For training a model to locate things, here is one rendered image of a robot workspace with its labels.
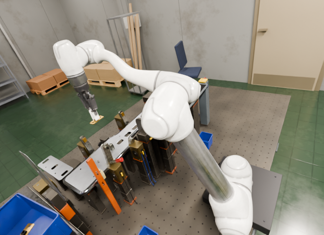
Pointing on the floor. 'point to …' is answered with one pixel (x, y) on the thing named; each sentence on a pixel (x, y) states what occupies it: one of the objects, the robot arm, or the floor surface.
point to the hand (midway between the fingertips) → (94, 114)
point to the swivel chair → (192, 71)
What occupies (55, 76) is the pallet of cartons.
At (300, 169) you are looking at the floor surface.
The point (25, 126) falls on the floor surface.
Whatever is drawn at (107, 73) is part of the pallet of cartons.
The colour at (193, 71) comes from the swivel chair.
